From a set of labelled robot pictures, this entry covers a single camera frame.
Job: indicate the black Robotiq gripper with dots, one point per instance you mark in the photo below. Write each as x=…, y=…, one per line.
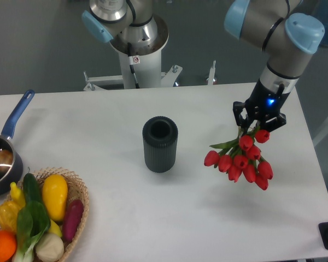
x=264, y=106

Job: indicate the red tulip bouquet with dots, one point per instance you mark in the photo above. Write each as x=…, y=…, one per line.
x=242, y=156

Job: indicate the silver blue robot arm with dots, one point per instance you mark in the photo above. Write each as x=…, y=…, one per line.
x=290, y=39

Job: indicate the dark ribbed vase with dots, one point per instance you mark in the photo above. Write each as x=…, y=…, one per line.
x=160, y=137

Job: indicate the woven wicker basket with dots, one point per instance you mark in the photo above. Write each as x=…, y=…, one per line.
x=76, y=190

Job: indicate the purple eggplant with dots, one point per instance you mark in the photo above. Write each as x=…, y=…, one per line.
x=72, y=219

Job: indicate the yellow squash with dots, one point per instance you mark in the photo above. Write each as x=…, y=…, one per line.
x=54, y=194

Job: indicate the yellow banana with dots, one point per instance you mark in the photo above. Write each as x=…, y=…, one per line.
x=55, y=229

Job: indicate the dark green cucumber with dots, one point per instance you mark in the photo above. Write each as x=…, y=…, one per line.
x=31, y=189

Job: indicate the beige garlic bulb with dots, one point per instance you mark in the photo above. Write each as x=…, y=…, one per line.
x=50, y=248

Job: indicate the green bok choy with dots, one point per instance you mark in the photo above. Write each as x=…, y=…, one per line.
x=32, y=222

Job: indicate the small yellow pepper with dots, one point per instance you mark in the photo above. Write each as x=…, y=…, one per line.
x=17, y=195

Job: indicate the brown bread bun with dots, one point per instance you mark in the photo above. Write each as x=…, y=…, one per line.
x=6, y=160

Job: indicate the yellow bell pepper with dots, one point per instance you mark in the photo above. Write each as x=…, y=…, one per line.
x=8, y=216

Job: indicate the orange fruit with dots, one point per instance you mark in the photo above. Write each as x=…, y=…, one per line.
x=8, y=245

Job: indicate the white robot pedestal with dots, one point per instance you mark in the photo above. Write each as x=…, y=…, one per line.
x=138, y=36

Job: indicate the blue handled saucepan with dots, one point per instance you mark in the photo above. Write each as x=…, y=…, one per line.
x=15, y=172

